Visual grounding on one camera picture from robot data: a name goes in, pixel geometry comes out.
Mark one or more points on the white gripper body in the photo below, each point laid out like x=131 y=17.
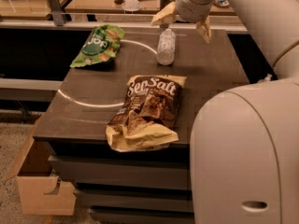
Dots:
x=189 y=9

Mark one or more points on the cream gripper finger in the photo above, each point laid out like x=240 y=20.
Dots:
x=165 y=15
x=204 y=30

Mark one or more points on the clear blue plastic bottle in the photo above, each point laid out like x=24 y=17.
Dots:
x=166 y=47

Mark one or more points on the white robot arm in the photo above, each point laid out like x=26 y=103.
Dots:
x=244 y=148

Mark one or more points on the green rice chip bag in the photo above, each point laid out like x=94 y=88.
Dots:
x=101 y=46

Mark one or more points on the brown sea salt chip bag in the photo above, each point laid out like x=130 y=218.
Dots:
x=147 y=118

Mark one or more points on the clear round lid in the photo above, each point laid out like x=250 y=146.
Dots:
x=131 y=5

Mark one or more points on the grey drawer cabinet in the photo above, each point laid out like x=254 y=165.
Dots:
x=140 y=187

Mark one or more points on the open wooden box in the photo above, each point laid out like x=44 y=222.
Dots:
x=40 y=190

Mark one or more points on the left metal bracket post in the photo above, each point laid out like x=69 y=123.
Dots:
x=57 y=12

